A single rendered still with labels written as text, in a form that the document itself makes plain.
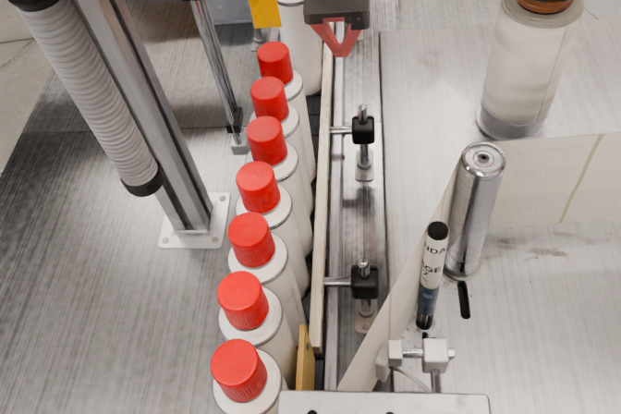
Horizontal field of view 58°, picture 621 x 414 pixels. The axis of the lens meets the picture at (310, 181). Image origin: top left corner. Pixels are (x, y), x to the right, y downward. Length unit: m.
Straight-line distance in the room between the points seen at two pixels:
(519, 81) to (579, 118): 0.15
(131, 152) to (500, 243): 0.42
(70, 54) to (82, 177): 0.51
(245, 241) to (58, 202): 0.49
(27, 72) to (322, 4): 2.14
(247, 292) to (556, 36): 0.42
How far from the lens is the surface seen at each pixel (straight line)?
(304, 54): 0.76
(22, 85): 2.58
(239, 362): 0.39
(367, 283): 0.59
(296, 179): 0.53
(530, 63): 0.67
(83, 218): 0.84
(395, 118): 0.77
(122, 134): 0.44
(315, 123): 0.77
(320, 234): 0.62
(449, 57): 0.87
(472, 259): 0.61
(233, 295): 0.41
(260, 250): 0.44
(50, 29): 0.38
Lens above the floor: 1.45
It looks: 53 degrees down
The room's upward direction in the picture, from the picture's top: 10 degrees counter-clockwise
